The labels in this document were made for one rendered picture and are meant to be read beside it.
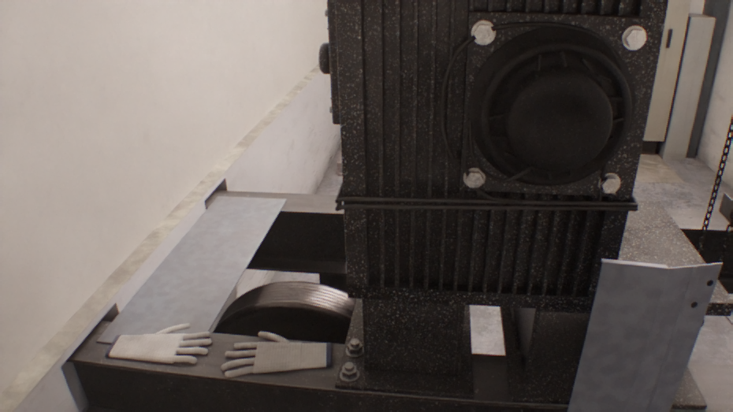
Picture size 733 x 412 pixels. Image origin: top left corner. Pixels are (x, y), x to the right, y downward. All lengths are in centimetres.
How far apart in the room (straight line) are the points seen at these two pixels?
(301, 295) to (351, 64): 79
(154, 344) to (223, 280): 29
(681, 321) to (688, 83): 351
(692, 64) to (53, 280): 403
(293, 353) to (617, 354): 67
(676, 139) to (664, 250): 325
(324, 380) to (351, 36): 71
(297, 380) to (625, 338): 66
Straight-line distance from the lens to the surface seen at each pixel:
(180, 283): 155
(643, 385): 104
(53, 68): 136
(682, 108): 443
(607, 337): 96
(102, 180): 150
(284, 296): 150
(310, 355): 123
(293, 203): 191
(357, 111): 89
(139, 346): 136
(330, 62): 118
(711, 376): 138
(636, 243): 129
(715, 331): 271
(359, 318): 133
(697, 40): 434
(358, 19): 86
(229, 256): 163
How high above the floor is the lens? 150
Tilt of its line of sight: 27 degrees down
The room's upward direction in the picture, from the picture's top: 1 degrees counter-clockwise
